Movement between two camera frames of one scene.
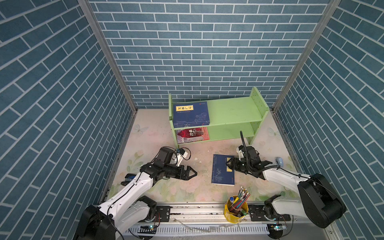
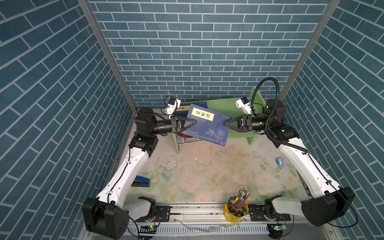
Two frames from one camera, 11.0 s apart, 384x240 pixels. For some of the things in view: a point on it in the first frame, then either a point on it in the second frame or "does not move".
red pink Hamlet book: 188,135 does not move
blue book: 221,173 → 210,125
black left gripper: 180,175 → 175,127
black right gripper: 233,163 → 247,122
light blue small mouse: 279,161 does not move
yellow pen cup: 235,209 does not move
